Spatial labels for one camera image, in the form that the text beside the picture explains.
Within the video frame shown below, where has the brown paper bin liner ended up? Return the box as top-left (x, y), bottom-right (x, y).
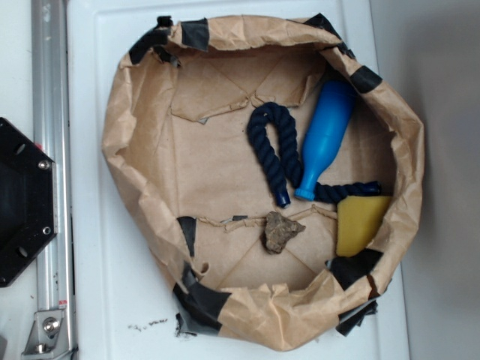
top-left (102, 15), bottom-right (425, 351)

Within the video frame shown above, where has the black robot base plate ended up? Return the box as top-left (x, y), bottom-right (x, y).
top-left (1, 118), bottom-right (56, 288)

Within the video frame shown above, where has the blue plastic bottle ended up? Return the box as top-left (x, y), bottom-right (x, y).
top-left (295, 80), bottom-right (357, 201)

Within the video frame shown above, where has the dark blue rope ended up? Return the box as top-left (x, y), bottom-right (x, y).
top-left (246, 102), bottom-right (383, 208)

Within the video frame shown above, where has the metal corner bracket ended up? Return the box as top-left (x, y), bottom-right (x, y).
top-left (21, 309), bottom-right (69, 359)

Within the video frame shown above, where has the aluminium extrusion rail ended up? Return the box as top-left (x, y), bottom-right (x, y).
top-left (31, 1), bottom-right (78, 359)

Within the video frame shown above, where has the yellow sponge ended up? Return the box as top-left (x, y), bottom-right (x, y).
top-left (336, 196), bottom-right (392, 257)

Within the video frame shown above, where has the brown rock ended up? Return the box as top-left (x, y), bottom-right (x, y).
top-left (262, 211), bottom-right (306, 254)

